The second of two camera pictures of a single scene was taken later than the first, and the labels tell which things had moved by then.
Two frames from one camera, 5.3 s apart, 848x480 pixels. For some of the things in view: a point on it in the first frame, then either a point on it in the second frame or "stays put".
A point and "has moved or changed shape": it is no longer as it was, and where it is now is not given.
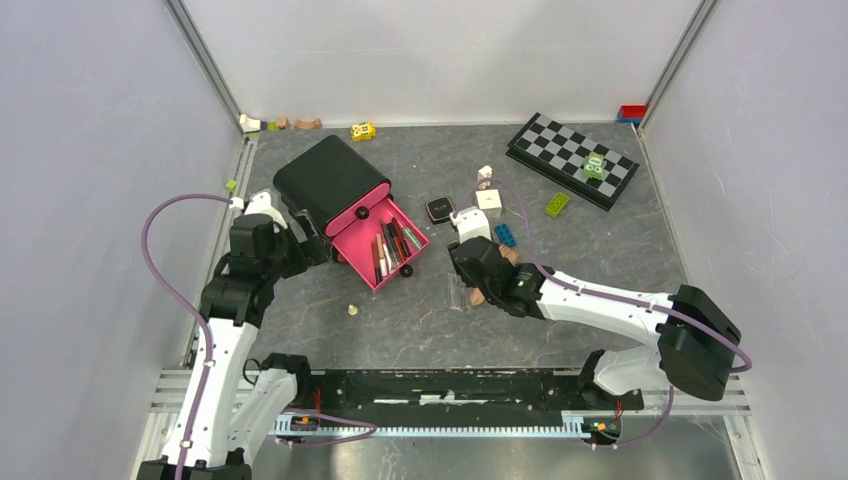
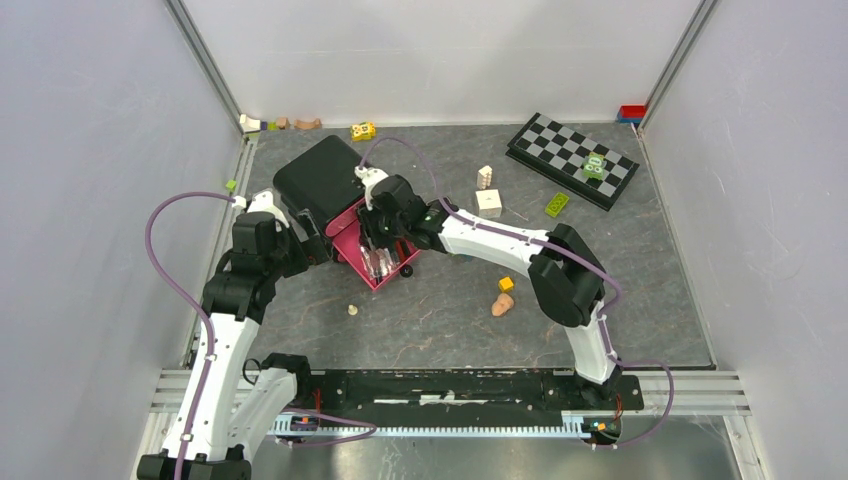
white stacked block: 484,172 stays put
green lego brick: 557,204 stays put
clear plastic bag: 459,296 to 379,262
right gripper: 463,276 to 366,220
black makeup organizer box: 325,179 stays put
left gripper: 310,251 stays put
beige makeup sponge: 476,296 has moved or changed shape
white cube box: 490,201 stays put
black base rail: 455,394 stays put
